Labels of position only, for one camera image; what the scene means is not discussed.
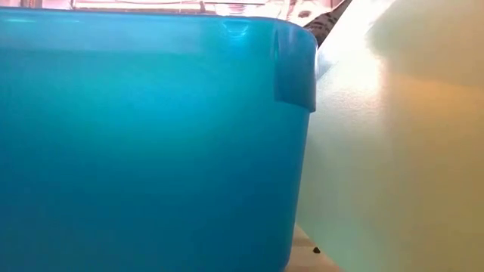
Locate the small black speck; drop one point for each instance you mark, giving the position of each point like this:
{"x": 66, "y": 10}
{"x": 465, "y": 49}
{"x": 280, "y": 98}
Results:
{"x": 316, "y": 249}

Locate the blue plastic bin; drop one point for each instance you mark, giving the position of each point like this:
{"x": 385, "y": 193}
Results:
{"x": 151, "y": 151}

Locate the green translucent plastic bin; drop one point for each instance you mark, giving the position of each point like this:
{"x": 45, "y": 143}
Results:
{"x": 359, "y": 170}

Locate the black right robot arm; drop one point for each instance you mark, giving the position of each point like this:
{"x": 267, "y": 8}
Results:
{"x": 327, "y": 20}

